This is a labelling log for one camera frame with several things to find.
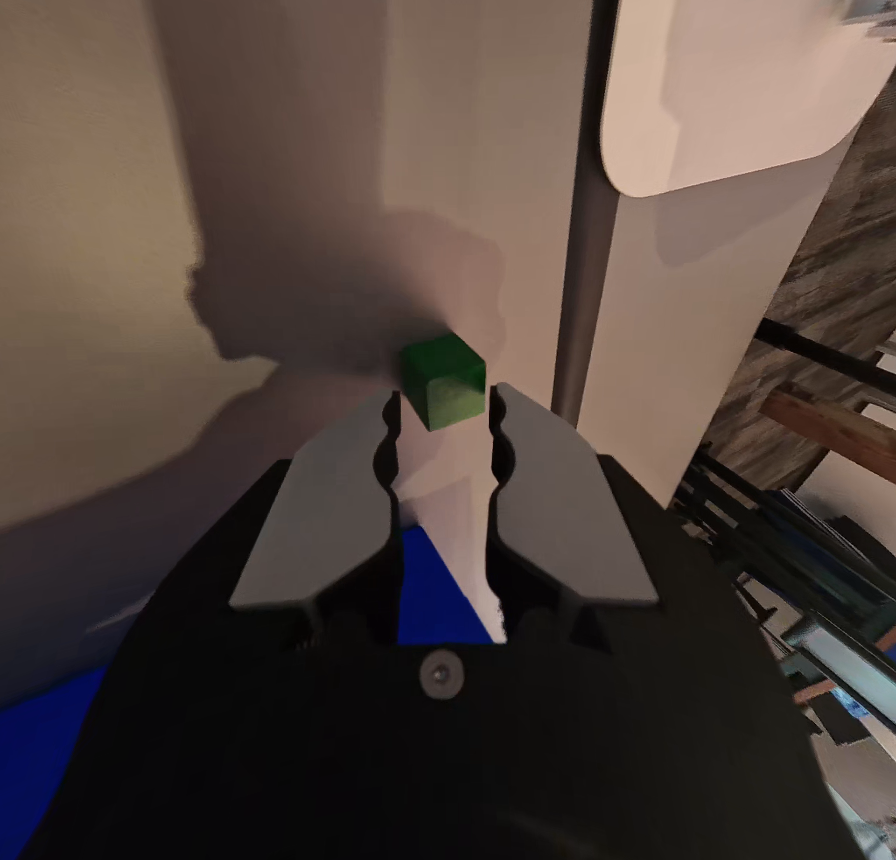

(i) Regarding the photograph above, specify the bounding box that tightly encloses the blue plastic bin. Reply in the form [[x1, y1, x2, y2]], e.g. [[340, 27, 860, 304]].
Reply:
[[0, 524, 506, 860]]

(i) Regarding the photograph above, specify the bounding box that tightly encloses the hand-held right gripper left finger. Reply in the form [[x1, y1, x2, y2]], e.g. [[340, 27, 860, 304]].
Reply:
[[230, 387, 401, 612]]

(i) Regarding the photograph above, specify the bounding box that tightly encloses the green wooden cube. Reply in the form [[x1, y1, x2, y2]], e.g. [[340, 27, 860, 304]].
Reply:
[[399, 334, 487, 433]]

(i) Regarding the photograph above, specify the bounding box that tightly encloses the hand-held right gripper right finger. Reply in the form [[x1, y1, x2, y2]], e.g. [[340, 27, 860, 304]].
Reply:
[[486, 383, 660, 609]]

